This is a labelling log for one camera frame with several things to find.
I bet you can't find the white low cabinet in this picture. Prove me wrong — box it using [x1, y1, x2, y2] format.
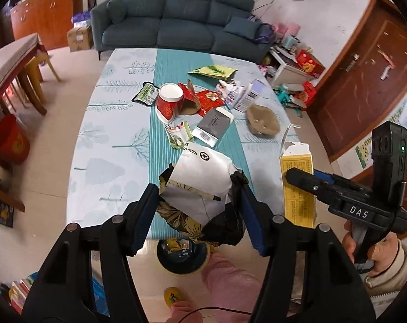
[266, 48, 308, 86]

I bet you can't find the white purple box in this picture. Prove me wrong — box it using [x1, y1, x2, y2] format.
[234, 80, 266, 113]

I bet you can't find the dark printed panel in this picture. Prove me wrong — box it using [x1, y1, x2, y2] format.
[0, 195, 15, 228]

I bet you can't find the person's right hand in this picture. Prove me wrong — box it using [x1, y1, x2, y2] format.
[341, 222, 401, 276]

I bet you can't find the dark teal sofa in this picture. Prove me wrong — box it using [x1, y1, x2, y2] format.
[90, 0, 275, 64]

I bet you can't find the person's right leg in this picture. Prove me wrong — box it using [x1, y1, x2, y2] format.
[202, 252, 271, 323]

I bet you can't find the brown wooden door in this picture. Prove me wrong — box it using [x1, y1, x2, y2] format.
[306, 0, 407, 162]

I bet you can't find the dark teal cushion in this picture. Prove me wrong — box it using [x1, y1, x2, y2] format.
[107, 0, 127, 24]
[223, 16, 261, 39]

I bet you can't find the yellow round trash bin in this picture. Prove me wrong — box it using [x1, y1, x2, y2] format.
[156, 236, 211, 275]

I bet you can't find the red bucket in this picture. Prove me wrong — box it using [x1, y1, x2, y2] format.
[0, 114, 31, 165]

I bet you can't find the yellow green snack packet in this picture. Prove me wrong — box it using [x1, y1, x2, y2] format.
[187, 65, 238, 80]

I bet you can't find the purple bag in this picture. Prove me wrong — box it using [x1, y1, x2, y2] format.
[251, 15, 276, 44]

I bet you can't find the white blue printed packet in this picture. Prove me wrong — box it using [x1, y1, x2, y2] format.
[215, 80, 246, 108]

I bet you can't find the yellow carton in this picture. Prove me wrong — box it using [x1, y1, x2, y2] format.
[278, 124, 317, 228]

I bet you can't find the black green packet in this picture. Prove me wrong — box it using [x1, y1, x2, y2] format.
[132, 82, 160, 106]

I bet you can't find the person's right forearm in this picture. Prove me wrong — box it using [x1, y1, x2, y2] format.
[363, 239, 407, 317]

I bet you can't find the brown cardboard piece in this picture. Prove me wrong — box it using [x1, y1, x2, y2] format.
[179, 79, 204, 117]

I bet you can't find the pink printed bag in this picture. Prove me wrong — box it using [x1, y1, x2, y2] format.
[259, 55, 278, 78]

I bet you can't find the red white wrapper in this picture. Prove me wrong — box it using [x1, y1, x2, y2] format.
[166, 122, 191, 136]

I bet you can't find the wooden side table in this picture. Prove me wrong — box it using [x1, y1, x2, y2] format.
[0, 33, 47, 115]

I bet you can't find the white black floral paper bag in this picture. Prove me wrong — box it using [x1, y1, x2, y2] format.
[156, 141, 249, 247]

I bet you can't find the wide red gift box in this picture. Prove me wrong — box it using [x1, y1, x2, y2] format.
[296, 50, 326, 78]

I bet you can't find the wooden shelf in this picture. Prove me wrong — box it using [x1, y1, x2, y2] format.
[0, 155, 26, 212]

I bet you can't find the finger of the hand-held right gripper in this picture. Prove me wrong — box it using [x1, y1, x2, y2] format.
[284, 167, 372, 204]
[313, 171, 362, 189]

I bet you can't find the yellow slipper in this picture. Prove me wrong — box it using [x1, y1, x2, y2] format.
[164, 287, 190, 309]

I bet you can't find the printed wall chart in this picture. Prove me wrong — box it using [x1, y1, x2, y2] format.
[355, 87, 407, 169]

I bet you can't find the green white wrapper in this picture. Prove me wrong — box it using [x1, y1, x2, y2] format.
[168, 131, 195, 149]

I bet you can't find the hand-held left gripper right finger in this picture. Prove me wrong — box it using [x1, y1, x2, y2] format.
[239, 183, 377, 323]

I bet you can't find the red snack packet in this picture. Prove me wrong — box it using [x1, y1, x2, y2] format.
[195, 90, 226, 114]

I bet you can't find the stack of books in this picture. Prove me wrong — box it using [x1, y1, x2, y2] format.
[8, 272, 39, 315]

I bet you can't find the cardboard box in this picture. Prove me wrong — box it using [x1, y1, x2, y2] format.
[67, 24, 94, 52]

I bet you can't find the black cable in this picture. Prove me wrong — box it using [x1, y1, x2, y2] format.
[177, 307, 251, 323]

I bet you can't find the yellow plastic stool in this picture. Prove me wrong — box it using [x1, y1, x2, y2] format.
[23, 54, 61, 106]

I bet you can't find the brown paper bag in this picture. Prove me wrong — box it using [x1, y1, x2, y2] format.
[245, 104, 281, 136]

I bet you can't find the small red gift box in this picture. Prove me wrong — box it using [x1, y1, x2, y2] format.
[294, 81, 317, 106]

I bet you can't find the mint green appliance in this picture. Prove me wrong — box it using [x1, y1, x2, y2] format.
[281, 35, 301, 54]

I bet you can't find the wooden cabinet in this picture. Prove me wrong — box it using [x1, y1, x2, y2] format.
[10, 0, 85, 52]

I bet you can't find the grey white box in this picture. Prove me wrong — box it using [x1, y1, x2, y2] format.
[192, 108, 234, 148]

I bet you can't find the table with teal tablecloth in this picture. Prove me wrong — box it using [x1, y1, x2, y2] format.
[67, 48, 301, 239]

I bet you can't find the pink gift bag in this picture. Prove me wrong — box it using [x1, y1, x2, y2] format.
[274, 22, 301, 39]

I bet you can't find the red paper cup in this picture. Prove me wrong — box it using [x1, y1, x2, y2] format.
[155, 83, 184, 122]

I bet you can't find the blue printed box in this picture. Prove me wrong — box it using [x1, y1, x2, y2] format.
[71, 11, 91, 29]

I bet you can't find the teal stepper machine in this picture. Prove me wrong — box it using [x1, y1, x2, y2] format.
[278, 83, 305, 110]

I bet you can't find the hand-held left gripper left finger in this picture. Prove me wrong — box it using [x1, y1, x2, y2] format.
[20, 183, 160, 323]

